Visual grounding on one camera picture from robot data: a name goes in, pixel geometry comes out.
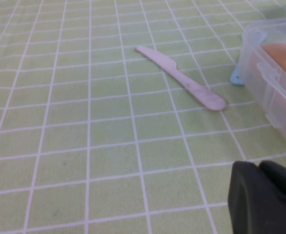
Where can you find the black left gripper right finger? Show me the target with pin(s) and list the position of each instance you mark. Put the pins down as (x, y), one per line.
(284, 175)

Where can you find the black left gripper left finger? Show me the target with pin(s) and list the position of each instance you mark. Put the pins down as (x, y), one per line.
(254, 207)

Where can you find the clear plastic egg box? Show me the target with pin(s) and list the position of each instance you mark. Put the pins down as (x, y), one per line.
(274, 102)

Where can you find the light blue plastic fork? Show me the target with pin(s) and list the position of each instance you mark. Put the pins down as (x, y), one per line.
(235, 79)

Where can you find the pale pink plastic knife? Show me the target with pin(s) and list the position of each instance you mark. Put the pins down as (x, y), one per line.
(189, 84)

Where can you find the green checked tablecloth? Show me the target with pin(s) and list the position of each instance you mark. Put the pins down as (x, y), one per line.
(84, 122)

